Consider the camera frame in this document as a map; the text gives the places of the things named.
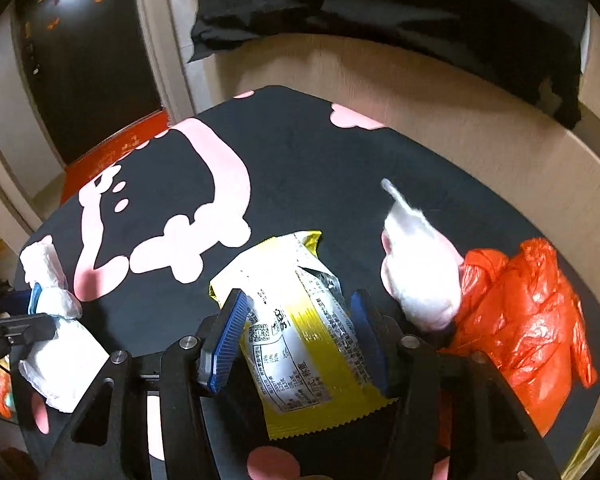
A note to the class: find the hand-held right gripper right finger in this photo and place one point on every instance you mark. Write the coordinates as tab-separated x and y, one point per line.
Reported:
367	330

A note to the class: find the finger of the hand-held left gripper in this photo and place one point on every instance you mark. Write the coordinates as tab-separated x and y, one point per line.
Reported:
27	327
35	297

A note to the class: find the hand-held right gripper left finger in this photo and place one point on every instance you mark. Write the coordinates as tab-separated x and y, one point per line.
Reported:
225	345

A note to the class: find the yellow snack packet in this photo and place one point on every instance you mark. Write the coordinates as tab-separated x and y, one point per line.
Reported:
300	320

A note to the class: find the orange teal bag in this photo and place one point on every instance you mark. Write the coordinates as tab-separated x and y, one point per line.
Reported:
2	390

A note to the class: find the red plastic bag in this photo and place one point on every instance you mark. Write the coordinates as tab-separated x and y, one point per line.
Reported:
520	310

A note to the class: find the black cloth with pink print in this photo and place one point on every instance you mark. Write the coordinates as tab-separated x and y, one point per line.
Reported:
305	160

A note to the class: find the dark glossy door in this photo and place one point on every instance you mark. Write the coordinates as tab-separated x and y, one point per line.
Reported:
90	60

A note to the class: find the wooden counter with grey top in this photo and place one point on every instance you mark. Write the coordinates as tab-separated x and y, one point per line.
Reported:
380	85

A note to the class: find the black garment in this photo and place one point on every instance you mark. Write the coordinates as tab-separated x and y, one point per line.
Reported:
380	10

